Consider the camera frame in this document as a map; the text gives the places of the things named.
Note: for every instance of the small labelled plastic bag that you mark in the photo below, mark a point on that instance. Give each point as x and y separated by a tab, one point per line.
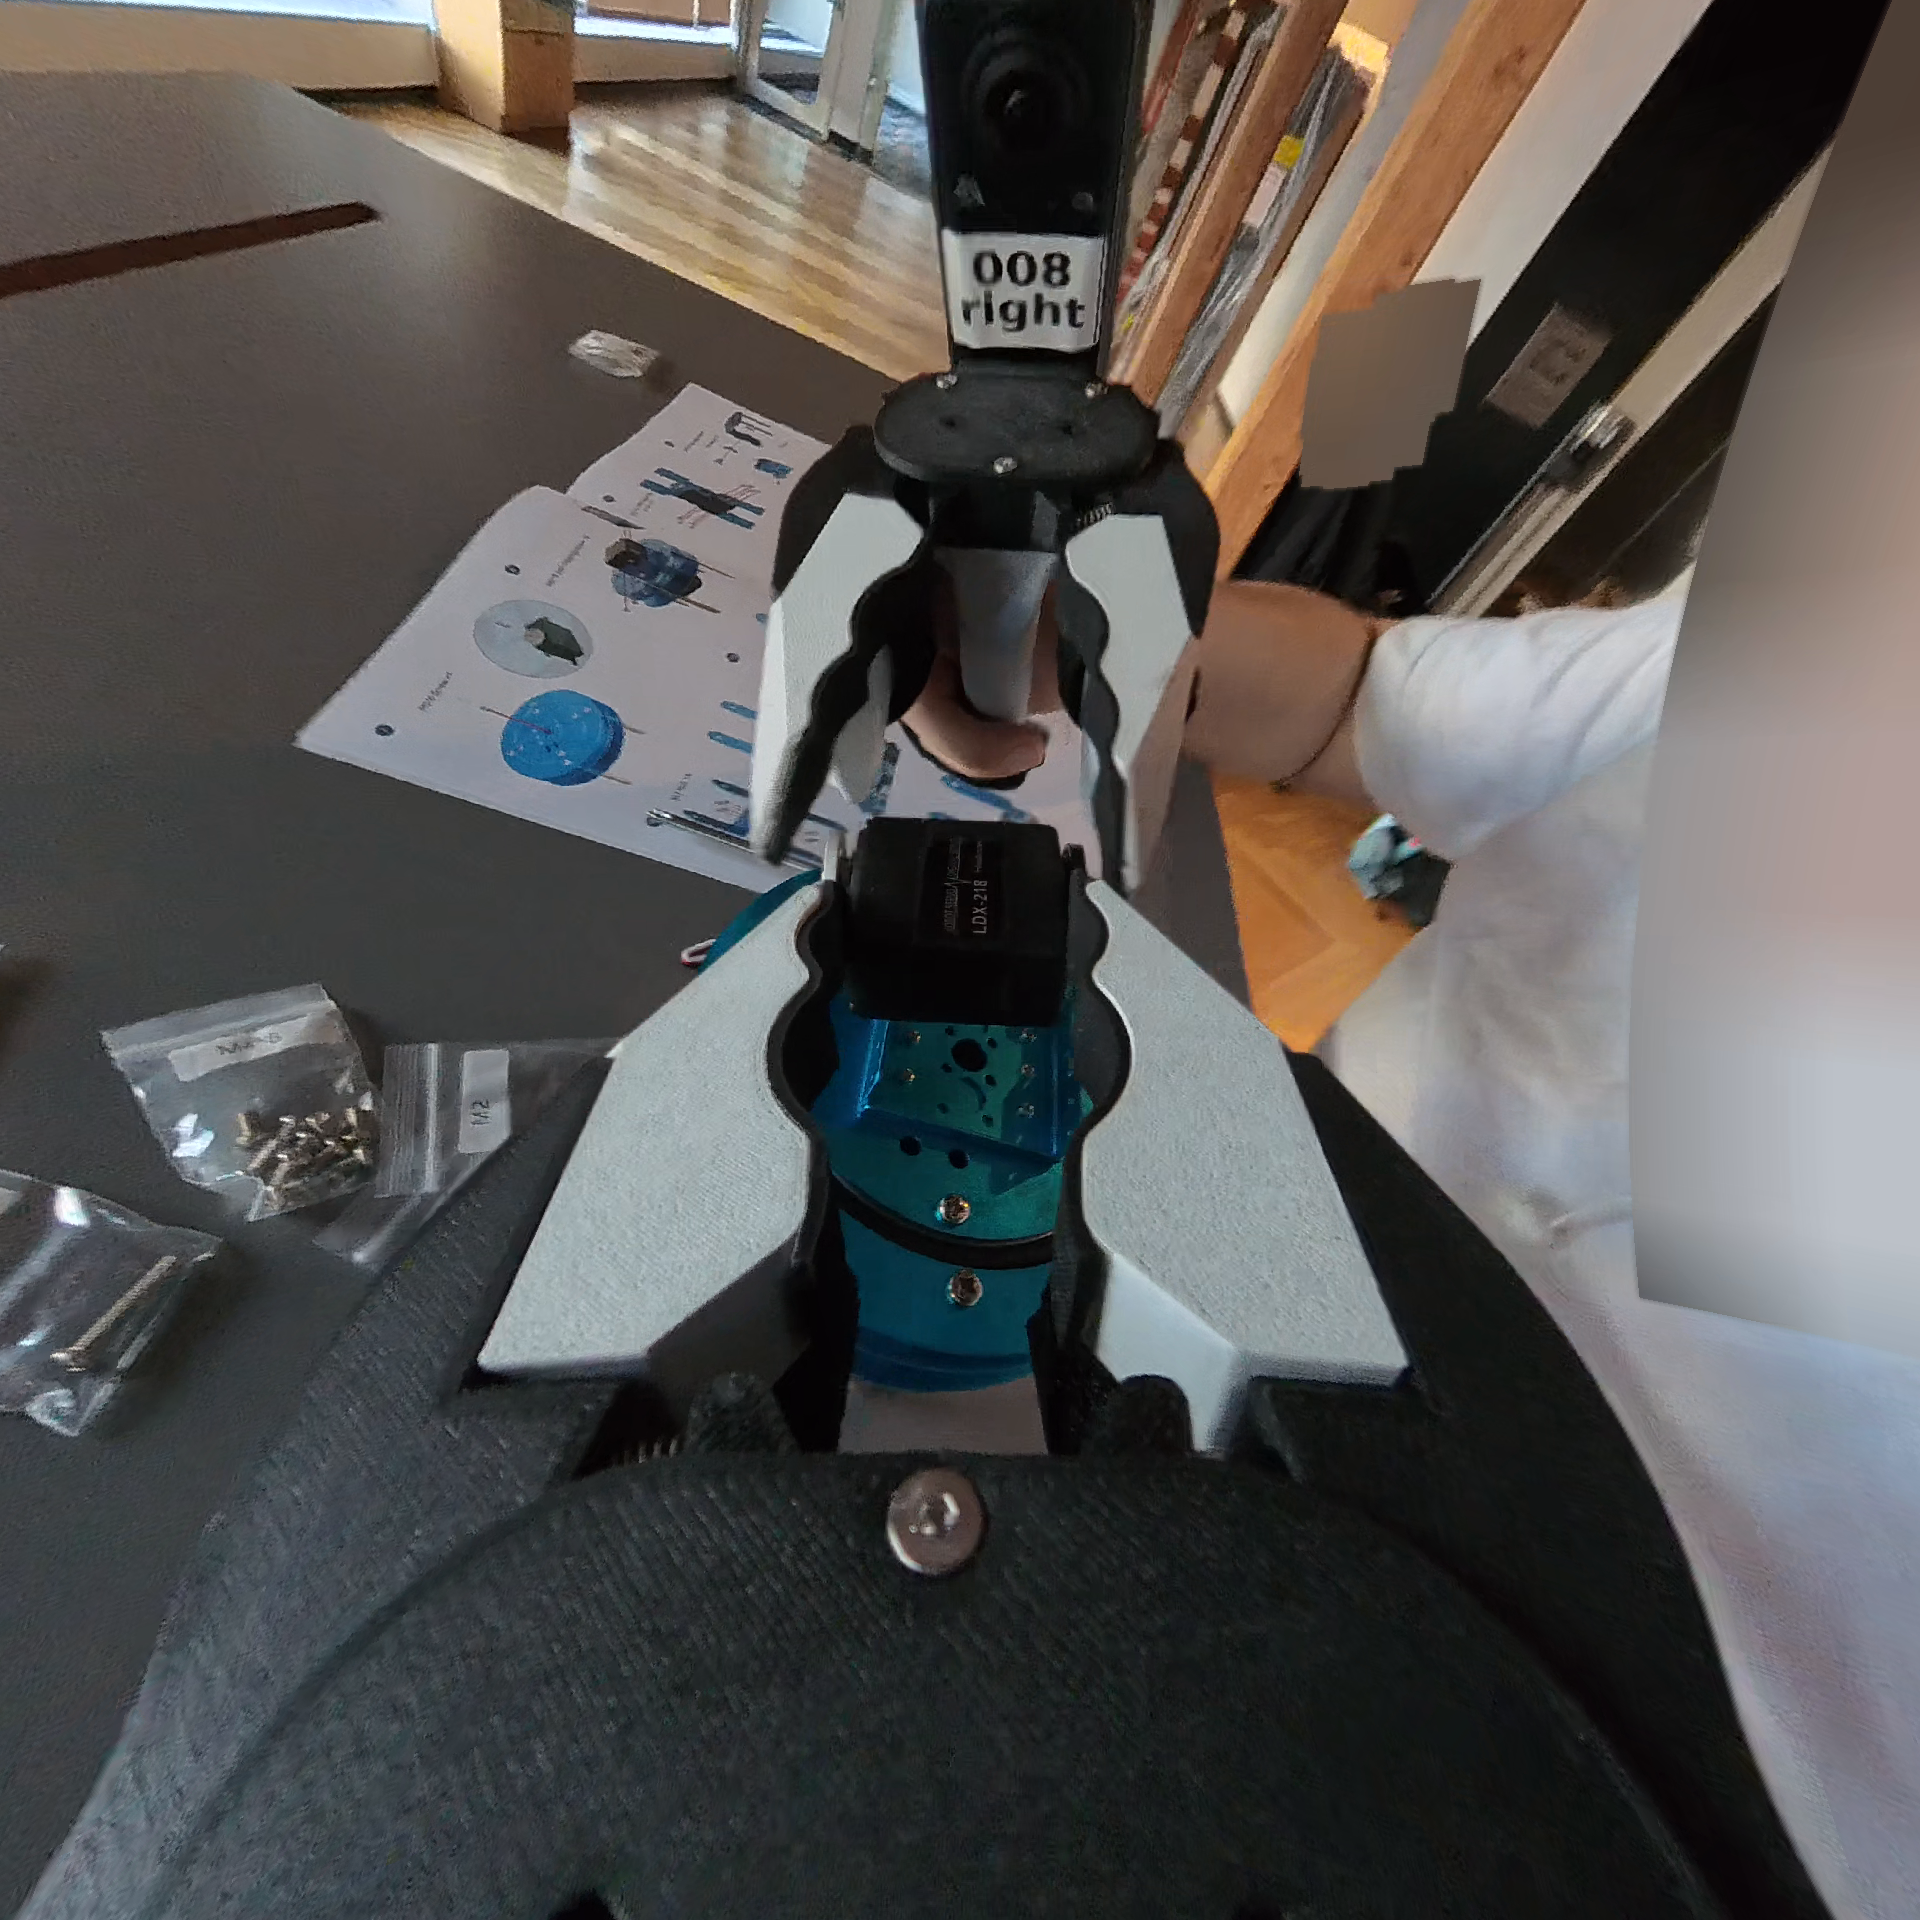
451	1142

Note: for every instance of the grey wall plate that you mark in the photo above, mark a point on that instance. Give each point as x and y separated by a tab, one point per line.
1541	363

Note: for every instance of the wooden pillar with glass cabinet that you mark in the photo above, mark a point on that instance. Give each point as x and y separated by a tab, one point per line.
516	59

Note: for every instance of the stack of leaning panels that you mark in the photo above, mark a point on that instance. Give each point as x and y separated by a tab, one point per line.
1244	195

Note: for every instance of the tiny clear plastic bag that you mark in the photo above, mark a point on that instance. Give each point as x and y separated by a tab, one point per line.
616	353

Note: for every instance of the black servo motor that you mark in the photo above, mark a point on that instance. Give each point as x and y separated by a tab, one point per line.
931	960

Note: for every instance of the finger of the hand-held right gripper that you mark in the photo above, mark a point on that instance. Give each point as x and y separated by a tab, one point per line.
803	661
1148	661

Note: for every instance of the plastic bag with long screws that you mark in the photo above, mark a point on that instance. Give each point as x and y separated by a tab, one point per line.
90	1305

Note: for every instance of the printed instruction sheet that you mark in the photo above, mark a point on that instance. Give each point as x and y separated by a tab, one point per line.
451	675

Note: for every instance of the black jacket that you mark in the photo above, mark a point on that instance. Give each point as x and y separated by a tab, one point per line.
1320	533

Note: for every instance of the person's right hand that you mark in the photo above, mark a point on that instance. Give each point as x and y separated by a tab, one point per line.
1275	675

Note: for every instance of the person's white clothed torso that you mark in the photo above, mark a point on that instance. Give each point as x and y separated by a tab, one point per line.
1500	1079

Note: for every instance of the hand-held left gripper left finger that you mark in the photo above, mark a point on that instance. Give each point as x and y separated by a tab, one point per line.
644	1201

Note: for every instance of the small bag of screws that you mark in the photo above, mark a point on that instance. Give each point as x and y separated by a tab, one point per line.
246	1109

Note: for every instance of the blue hobby robot arm base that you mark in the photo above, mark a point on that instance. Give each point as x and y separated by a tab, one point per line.
931	1289

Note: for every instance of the dark grey desk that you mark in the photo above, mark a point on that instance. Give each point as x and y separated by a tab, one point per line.
224	629

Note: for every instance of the wooden column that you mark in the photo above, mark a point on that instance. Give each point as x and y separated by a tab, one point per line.
1380	241

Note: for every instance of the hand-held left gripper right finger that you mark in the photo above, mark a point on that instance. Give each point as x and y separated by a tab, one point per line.
1244	1201

